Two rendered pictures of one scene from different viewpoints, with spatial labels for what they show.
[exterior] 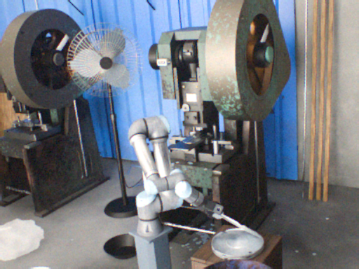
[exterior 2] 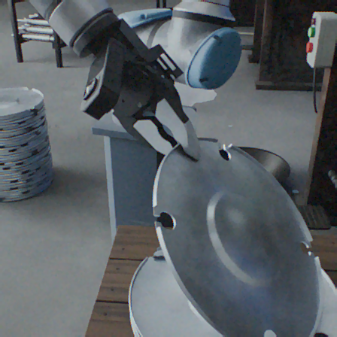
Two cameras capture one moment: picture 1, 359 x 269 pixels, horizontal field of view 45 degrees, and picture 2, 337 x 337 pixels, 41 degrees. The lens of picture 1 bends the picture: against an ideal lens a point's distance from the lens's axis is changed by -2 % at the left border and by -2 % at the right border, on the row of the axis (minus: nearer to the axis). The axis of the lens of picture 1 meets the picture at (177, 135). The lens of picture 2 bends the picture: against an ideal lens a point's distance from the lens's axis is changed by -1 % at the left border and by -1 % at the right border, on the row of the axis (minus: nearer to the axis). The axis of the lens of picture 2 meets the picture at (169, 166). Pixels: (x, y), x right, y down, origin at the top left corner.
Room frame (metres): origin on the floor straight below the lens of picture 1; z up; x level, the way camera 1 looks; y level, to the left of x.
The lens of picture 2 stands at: (1.87, -0.64, 0.84)
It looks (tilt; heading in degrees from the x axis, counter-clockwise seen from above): 29 degrees down; 61
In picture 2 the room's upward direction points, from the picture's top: straight up
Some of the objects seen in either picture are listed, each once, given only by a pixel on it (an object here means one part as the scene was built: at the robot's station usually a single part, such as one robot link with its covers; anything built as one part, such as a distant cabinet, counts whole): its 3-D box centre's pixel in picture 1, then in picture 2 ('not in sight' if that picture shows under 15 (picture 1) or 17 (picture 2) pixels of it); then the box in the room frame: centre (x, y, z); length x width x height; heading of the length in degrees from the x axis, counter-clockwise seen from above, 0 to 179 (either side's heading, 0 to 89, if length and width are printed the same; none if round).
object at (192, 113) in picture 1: (194, 99); not in sight; (2.93, -0.14, 1.04); 0.17 x 0.15 x 0.30; 148
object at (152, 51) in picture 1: (164, 58); not in sight; (3.11, 0.04, 1.31); 0.22 x 0.12 x 0.22; 148
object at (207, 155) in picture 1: (201, 148); not in sight; (2.97, -0.16, 0.68); 0.45 x 0.30 x 0.06; 58
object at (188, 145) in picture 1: (189, 151); not in sight; (2.82, -0.07, 0.72); 0.25 x 0.14 x 0.14; 148
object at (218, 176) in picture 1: (246, 175); not in sight; (2.94, -0.46, 0.45); 0.92 x 0.12 x 0.90; 148
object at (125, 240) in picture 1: (124, 248); (246, 174); (2.80, 0.45, 0.04); 0.30 x 0.30 x 0.07
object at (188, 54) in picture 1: (194, 64); not in sight; (2.96, -0.16, 1.27); 0.21 x 0.12 x 0.34; 148
